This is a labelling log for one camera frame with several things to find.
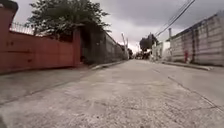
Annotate utility pole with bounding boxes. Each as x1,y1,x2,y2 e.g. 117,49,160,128
120,32,130,54

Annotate grey concrete road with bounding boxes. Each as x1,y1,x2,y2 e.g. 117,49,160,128
0,59,224,128

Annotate dark tree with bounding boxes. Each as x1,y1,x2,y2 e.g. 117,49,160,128
139,33,160,53

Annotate white building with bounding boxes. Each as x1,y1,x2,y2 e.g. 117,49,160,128
151,40,172,62

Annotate large green tree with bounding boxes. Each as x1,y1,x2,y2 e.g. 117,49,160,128
25,0,111,38

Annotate raised concrete kerb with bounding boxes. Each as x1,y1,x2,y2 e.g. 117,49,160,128
161,60,214,72

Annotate dark grey wall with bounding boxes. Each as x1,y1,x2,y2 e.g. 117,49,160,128
79,25,130,66

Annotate overhead wires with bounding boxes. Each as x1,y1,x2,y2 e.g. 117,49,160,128
153,0,197,38

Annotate red wall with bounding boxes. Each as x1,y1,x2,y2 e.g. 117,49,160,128
0,0,82,75

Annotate grey block wall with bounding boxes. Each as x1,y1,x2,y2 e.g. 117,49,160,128
169,12,224,67

